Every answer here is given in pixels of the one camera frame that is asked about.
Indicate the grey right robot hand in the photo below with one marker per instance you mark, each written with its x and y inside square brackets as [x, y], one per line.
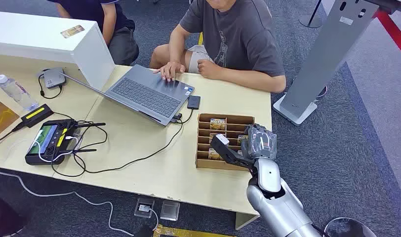
[261, 142]

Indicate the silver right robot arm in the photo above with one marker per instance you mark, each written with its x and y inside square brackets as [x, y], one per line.
[279, 206]

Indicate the printed hotel card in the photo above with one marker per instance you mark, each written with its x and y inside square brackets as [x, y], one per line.
[218, 124]
[215, 154]
[241, 140]

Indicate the cardboard card organizer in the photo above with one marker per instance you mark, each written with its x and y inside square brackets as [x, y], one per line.
[203, 162]

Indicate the person's left hand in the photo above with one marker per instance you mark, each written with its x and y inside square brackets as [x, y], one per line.
[207, 68]

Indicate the person's hand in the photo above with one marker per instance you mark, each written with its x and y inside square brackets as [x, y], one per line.
[171, 69]
[207, 68]

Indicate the seated person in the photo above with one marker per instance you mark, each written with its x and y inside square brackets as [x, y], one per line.
[239, 39]

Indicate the person's right hand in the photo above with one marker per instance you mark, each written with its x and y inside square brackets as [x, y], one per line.
[171, 69]

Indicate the crouching person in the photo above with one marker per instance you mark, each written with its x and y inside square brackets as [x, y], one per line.
[118, 39]

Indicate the small black external drive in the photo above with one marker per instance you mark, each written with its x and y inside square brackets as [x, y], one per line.
[193, 102]

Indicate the grey kiosk stand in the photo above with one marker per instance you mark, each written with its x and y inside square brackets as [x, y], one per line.
[321, 59]

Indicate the closed floor socket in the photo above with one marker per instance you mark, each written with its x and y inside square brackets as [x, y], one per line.
[170, 210]

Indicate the yellow floor tape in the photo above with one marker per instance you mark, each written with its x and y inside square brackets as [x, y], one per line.
[187, 233]

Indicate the black round base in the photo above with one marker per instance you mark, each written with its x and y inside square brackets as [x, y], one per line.
[347, 228]

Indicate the grey open laptop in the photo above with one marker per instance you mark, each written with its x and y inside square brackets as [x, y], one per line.
[148, 95]

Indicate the black stanchion base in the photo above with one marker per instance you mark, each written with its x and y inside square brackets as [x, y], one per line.
[310, 20]

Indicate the floor socket with plug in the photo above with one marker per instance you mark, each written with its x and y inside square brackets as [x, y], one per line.
[144, 207]

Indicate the red barrier belt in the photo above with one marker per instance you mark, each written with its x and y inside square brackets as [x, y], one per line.
[395, 34]

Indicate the black remote controller with screen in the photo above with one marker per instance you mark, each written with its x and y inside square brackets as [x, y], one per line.
[48, 141]

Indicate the grey adapter hub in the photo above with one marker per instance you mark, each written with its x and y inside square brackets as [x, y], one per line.
[54, 78]

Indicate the brown sticker label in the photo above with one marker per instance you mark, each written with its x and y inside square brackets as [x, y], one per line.
[72, 31]

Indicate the black device with yellow stripe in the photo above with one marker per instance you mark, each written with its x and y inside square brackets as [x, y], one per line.
[36, 114]

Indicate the white box shelf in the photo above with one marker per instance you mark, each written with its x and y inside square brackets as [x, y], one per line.
[40, 42]

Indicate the clear plastic water bottle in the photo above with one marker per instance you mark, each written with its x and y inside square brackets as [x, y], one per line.
[15, 92]

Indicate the brown cardboard box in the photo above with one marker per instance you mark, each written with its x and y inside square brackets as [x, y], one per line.
[1, 117]

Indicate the black wrist camera, pale box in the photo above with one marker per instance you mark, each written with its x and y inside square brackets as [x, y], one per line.
[227, 151]

